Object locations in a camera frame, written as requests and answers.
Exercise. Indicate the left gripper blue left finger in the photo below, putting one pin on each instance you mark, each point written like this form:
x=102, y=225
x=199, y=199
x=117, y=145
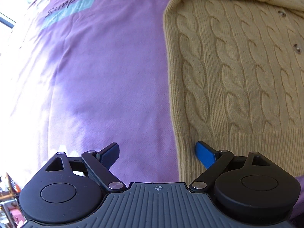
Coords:
x=98, y=165

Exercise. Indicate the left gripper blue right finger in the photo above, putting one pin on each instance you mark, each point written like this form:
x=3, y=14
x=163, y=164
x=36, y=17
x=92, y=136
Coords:
x=215, y=163

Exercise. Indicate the yellow cable-knit cardigan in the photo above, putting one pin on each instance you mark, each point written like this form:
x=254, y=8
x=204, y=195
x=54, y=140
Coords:
x=236, y=79

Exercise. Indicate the pink floral bed sheet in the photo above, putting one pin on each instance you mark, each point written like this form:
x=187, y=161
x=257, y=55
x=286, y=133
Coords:
x=77, y=75

